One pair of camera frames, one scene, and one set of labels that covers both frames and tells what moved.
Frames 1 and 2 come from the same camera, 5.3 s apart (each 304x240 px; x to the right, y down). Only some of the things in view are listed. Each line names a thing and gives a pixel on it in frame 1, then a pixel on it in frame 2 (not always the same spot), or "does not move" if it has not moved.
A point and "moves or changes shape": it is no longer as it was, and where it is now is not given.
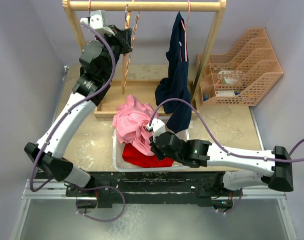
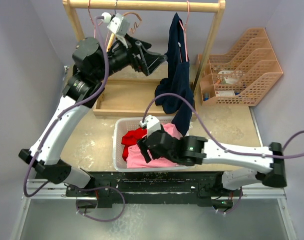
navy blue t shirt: (175, 84) does not move
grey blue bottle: (206, 96) does not move
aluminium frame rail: (54, 190) does not move
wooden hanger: (131, 20) moves or changes shape
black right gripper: (155, 151) does not move
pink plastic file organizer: (242, 77) does not move
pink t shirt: (131, 121) to (170, 130)
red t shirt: (133, 156) to (130, 139)
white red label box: (224, 93) does not move
